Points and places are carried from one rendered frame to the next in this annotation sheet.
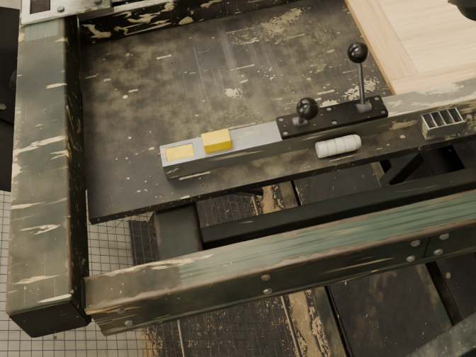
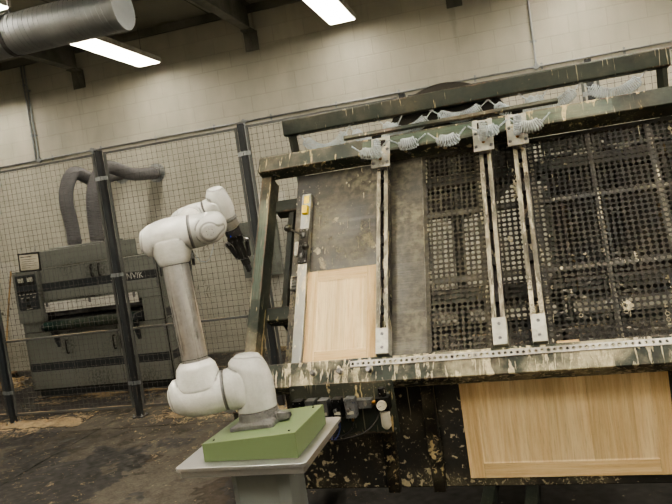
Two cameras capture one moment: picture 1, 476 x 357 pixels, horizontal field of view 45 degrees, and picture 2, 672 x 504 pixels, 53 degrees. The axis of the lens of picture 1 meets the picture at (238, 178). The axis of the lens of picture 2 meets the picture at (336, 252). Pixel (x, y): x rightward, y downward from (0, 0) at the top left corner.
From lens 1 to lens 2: 337 cm
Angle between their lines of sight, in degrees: 61
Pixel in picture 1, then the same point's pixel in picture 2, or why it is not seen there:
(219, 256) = (265, 210)
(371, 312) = not seen: hidden behind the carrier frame
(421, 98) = (301, 276)
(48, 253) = (272, 165)
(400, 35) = (341, 281)
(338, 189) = not seen: hidden behind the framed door
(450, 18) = (343, 302)
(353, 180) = not seen: hidden behind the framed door
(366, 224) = (261, 248)
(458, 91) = (300, 289)
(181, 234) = (290, 205)
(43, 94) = (332, 153)
